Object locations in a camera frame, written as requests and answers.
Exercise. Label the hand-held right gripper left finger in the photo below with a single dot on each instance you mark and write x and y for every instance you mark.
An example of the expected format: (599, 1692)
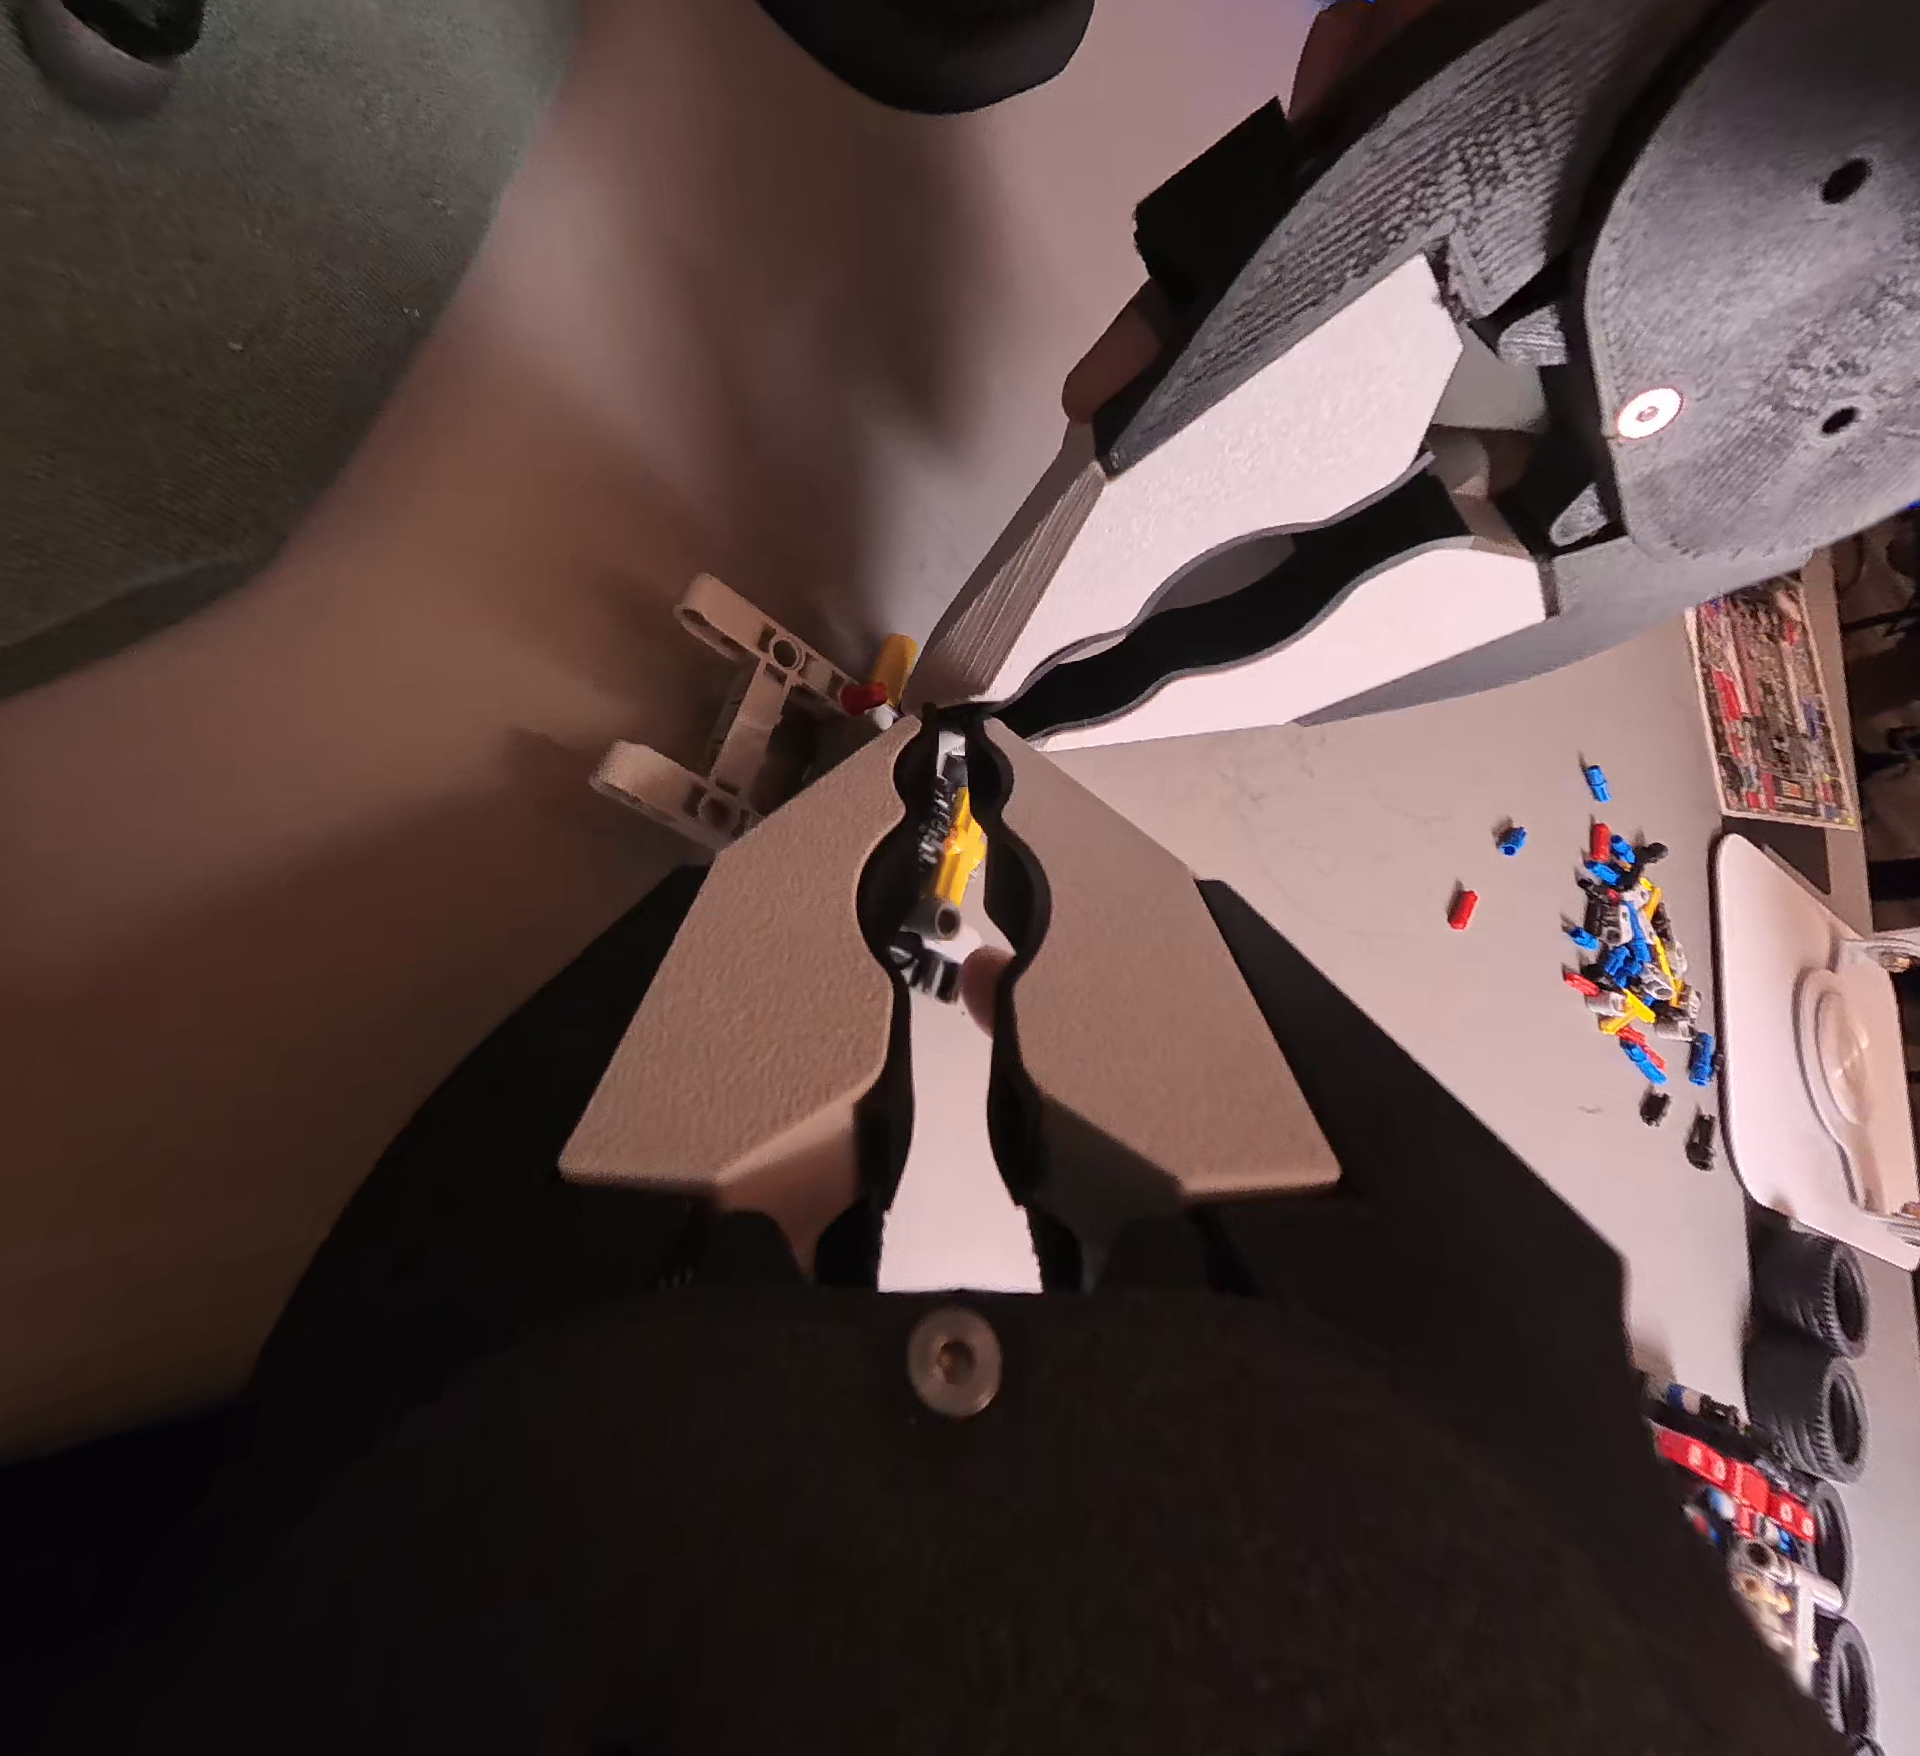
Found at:
(734, 1037)

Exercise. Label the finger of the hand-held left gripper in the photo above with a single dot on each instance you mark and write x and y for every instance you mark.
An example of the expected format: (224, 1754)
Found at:
(1274, 436)
(1424, 616)

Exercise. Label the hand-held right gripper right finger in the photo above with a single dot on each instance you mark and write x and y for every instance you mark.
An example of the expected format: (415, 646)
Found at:
(1170, 1037)

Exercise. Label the small grey lego differential assembly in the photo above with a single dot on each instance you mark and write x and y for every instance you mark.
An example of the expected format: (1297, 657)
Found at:
(765, 690)

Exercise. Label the lego instruction booklet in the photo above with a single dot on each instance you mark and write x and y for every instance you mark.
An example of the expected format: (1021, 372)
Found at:
(1770, 707)

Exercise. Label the black lego tyre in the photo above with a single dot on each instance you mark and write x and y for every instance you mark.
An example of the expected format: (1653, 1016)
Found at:
(1844, 1681)
(1815, 1284)
(1815, 1410)
(1830, 1547)

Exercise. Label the black lego car chassis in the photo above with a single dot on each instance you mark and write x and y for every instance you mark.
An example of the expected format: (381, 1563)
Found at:
(1724, 1486)

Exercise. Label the person's right hand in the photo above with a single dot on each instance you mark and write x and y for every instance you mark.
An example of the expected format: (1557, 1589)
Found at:
(983, 994)

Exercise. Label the pile of blue yellow pins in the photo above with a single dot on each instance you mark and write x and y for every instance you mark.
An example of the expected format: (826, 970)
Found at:
(1634, 977)

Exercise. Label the white book stand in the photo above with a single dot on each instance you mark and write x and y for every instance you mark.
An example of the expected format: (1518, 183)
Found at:
(1815, 1037)

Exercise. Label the person's green sweatshirt torso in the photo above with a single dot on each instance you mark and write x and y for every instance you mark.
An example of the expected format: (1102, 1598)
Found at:
(224, 210)

